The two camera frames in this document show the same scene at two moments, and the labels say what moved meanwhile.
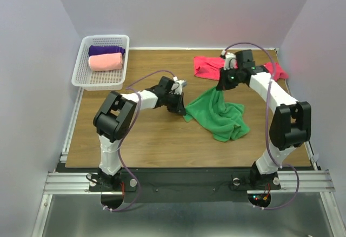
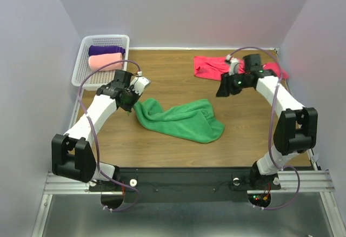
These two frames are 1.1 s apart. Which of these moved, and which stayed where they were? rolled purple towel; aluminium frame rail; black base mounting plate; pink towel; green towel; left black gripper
Moved: left black gripper; green towel
Stayed: aluminium frame rail; rolled purple towel; black base mounting plate; pink towel
